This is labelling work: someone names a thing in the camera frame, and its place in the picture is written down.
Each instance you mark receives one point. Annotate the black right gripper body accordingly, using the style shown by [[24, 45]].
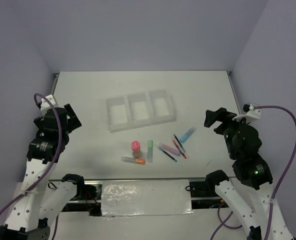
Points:
[[230, 147]]

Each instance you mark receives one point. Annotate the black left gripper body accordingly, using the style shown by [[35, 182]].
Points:
[[40, 122]]

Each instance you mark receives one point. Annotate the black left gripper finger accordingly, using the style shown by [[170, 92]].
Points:
[[73, 123], [70, 111]]

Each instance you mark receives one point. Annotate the blue highlighter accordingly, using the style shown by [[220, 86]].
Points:
[[187, 135]]

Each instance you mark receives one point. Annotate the pink capped glue bottle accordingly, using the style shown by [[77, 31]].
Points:
[[136, 149]]

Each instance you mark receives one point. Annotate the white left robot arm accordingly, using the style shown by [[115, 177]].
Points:
[[31, 217]]

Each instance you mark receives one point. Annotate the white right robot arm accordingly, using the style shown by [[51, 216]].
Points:
[[264, 219]]

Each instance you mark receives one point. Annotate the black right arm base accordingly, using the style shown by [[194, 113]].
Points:
[[200, 189]]

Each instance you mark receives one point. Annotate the dark blue pen refill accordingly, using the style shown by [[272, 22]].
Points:
[[181, 146]]

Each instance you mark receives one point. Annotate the red pen refill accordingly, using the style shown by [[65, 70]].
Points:
[[177, 146]]

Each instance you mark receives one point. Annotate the white three-compartment tray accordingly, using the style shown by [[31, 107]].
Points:
[[138, 110]]

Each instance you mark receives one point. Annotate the purple highlighter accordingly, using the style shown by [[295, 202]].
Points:
[[169, 149]]

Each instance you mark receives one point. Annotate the orange capped highlighter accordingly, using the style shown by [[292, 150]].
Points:
[[133, 160]]

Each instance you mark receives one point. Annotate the green capped highlighter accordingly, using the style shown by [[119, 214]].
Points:
[[150, 148]]

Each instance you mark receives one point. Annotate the silver foil tape sheet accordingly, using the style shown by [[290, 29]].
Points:
[[145, 198]]

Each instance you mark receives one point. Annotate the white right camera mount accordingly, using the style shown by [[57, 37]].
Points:
[[250, 113]]

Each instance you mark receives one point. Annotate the aluminium table edge rail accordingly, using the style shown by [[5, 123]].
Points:
[[229, 75]]

